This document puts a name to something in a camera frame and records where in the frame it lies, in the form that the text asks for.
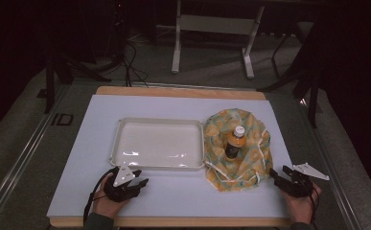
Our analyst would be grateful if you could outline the black metal stand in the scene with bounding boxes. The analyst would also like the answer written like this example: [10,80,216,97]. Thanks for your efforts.
[43,52,113,115]
[257,60,322,129]

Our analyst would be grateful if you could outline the orange drink bottle white cap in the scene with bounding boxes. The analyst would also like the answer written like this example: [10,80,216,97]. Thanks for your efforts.
[223,125,247,161]

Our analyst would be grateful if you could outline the wooden table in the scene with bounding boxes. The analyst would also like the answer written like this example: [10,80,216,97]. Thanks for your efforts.
[49,85,292,229]

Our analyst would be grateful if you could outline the person's right hand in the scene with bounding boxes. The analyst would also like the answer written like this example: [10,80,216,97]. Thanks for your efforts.
[281,182,322,225]

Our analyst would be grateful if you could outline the white board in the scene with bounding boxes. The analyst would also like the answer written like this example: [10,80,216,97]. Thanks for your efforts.
[46,94,293,219]

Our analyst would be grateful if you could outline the person's left hand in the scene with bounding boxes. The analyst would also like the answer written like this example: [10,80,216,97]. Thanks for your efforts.
[91,181,131,220]

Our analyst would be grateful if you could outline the white metal table frame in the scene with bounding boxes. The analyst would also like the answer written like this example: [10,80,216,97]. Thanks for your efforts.
[171,0,267,81]

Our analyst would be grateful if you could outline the metal floor rail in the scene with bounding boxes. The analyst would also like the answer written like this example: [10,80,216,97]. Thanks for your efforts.
[295,97,363,230]
[0,83,73,230]

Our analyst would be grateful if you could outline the white plastic tray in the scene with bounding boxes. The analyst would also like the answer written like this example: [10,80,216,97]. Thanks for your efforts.
[109,116,206,172]

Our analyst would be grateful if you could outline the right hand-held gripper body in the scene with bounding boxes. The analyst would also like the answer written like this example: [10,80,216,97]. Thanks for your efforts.
[281,162,331,198]

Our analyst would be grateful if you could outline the black floor cables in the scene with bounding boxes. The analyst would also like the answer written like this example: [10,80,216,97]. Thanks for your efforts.
[121,40,150,88]

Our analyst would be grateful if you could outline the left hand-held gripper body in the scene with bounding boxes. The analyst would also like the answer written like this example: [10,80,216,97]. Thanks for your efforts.
[103,162,143,203]

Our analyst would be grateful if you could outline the yellow patterned drawstring cloth bag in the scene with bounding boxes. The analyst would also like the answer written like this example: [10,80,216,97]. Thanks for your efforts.
[202,107,274,194]

